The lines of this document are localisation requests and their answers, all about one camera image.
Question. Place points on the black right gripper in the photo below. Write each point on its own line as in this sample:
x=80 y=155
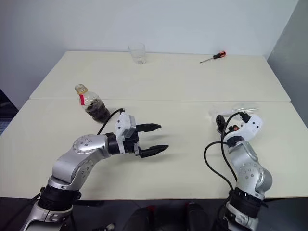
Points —
x=237 y=127

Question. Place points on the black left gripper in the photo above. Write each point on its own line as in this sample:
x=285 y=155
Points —
x=131 y=145

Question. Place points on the dark soy sauce bottle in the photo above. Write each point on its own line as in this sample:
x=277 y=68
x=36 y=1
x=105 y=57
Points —
x=96 y=110

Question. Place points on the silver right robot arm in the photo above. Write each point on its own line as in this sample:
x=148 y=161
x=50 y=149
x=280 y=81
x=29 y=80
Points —
x=247 y=166

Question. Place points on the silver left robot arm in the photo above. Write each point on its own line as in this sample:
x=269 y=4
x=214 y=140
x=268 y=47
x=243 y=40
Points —
x=84 y=146

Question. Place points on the dark rounded shape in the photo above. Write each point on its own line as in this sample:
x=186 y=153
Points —
x=196 y=217
x=140 y=219

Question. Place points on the clear glass tumbler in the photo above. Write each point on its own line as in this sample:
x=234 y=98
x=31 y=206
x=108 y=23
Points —
x=137 y=54

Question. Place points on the dark grey furniture piece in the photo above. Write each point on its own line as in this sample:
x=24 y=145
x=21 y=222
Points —
x=7 y=108

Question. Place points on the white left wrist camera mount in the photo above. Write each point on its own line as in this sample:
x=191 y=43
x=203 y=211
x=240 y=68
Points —
x=121 y=125

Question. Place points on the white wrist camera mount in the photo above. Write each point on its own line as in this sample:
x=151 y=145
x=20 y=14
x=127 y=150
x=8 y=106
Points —
x=252 y=127
x=121 y=125

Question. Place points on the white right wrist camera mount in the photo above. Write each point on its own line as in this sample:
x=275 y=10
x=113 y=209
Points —
x=252 y=127

